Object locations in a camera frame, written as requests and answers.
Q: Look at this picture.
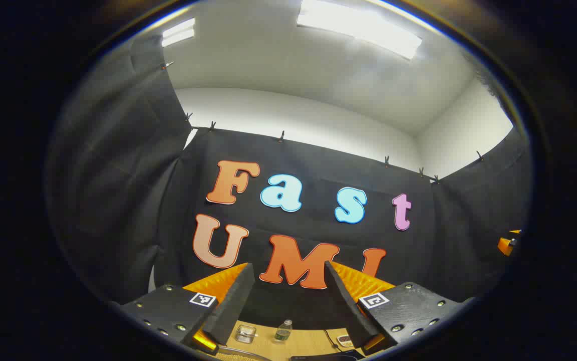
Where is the row of black cloth clips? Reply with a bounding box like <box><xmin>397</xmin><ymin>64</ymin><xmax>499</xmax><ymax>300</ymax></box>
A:
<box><xmin>163</xmin><ymin>61</ymin><xmax>485</xmax><ymax>184</ymax></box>

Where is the thin dark cable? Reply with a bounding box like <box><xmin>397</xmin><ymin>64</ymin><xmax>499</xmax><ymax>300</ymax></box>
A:
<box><xmin>323</xmin><ymin>328</ymin><xmax>342</xmax><ymax>351</ymax></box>

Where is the clear wire basket holder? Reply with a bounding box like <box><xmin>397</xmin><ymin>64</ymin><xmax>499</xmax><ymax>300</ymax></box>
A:
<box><xmin>235</xmin><ymin>324</ymin><xmax>257</xmax><ymax>344</ymax></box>

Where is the ceiling light panel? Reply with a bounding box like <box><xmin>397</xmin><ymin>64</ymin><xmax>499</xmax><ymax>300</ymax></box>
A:
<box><xmin>296</xmin><ymin>0</ymin><xmax>423</xmax><ymax>61</ymax></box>
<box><xmin>162</xmin><ymin>18</ymin><xmax>196</xmax><ymax>48</ymax></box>

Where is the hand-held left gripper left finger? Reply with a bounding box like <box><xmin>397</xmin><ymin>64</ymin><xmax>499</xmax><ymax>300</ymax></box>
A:
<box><xmin>110</xmin><ymin>262</ymin><xmax>256</xmax><ymax>356</ymax></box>

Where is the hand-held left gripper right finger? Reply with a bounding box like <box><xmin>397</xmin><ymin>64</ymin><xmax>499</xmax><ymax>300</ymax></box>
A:
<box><xmin>325</xmin><ymin>260</ymin><xmax>476</xmax><ymax>356</ymax></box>

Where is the clear plastic water bottle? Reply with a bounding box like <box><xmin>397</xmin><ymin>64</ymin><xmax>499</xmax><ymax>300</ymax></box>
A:
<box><xmin>274</xmin><ymin>319</ymin><xmax>293</xmax><ymax>342</ymax></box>

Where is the black induction cooktop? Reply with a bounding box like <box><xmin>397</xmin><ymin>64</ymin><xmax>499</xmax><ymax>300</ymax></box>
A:
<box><xmin>291</xmin><ymin>349</ymin><xmax>367</xmax><ymax>361</ymax></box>

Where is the black backdrop cloth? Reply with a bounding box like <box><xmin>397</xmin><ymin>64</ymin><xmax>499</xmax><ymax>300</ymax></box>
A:
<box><xmin>45</xmin><ymin>33</ymin><xmax>535</xmax><ymax>331</ymax></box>

